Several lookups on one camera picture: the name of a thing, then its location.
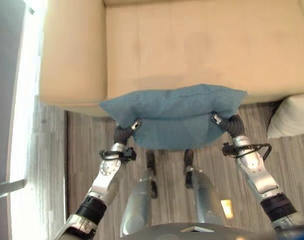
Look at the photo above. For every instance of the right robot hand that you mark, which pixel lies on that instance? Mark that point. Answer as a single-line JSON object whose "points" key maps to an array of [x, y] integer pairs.
{"points": [[232, 126]]}

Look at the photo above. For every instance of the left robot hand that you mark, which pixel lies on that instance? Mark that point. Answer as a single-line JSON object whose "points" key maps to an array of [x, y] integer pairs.
{"points": [[122, 133]]}

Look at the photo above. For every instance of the blue cushion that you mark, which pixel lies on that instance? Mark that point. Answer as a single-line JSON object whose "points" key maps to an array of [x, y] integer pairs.
{"points": [[174, 117]]}

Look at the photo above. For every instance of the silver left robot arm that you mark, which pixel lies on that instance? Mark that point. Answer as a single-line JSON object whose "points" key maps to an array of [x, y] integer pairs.
{"points": [[96, 190]]}

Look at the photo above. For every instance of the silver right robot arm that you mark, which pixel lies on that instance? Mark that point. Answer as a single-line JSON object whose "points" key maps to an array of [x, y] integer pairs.
{"points": [[261, 180]]}

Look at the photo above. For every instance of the beige sofa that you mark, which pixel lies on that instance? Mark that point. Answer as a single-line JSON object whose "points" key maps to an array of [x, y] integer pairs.
{"points": [[166, 47]]}

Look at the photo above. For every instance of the white cushion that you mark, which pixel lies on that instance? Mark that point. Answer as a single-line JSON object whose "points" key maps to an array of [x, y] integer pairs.
{"points": [[291, 117]]}

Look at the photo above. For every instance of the silver right robot leg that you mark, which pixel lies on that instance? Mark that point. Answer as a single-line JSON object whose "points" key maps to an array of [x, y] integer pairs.
{"points": [[201, 192]]}

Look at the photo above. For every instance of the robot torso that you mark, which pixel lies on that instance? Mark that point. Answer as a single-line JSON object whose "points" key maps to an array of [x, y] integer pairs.
{"points": [[191, 232]]}

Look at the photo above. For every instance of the grey curtain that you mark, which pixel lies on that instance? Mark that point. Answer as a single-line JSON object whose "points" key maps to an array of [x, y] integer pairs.
{"points": [[4, 87]]}

